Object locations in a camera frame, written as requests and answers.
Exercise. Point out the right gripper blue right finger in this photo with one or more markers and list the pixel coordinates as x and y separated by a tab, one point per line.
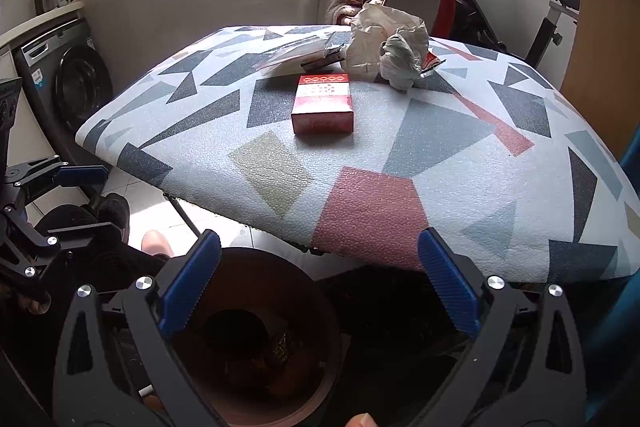
522	365

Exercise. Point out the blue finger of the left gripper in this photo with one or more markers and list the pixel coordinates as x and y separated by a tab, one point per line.
30	180

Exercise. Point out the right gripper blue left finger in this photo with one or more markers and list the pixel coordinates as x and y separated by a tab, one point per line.
88	368

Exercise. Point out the red white cigarette box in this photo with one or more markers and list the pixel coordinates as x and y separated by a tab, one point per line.
323	105

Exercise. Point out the clear plastic blister pack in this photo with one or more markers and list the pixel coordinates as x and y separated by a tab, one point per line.
286	60

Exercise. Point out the small dark wrapper packet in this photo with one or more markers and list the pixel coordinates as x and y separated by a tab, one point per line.
322	60

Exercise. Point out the green red snack wrapper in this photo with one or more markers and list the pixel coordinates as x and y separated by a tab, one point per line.
431	61

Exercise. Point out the white plastic bag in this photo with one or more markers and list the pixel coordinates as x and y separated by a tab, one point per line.
371	27

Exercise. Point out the brown round trash bin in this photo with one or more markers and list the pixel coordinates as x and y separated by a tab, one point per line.
261	346

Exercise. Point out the black slipper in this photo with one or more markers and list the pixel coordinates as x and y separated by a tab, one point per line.
113	208

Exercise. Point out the front-load washing machine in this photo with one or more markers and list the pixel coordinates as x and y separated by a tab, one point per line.
65	79

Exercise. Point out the black folding table leg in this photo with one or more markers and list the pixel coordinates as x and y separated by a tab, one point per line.
182	213

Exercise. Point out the geometric patterned tablecloth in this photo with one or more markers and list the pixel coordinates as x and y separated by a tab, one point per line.
485	151

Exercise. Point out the wooden wardrobe panel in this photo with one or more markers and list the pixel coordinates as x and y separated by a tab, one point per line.
602	76

